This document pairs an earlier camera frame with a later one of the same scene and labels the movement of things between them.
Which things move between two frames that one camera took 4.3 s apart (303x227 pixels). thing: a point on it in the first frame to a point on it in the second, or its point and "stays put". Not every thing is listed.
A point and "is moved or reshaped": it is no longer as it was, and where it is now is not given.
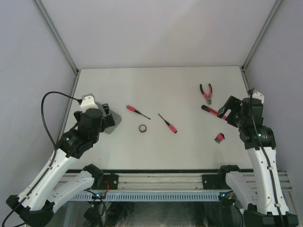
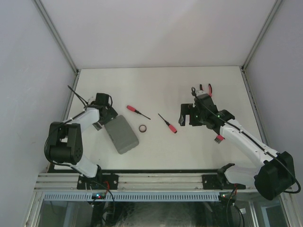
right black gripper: x=232 y=103 to x=187 y=109
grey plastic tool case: x=117 y=118 is moved or reshaped
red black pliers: x=208 y=98 stays put
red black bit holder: x=219 y=137 stays put
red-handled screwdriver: x=171 y=127 stays put
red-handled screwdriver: x=131 y=109 stays put
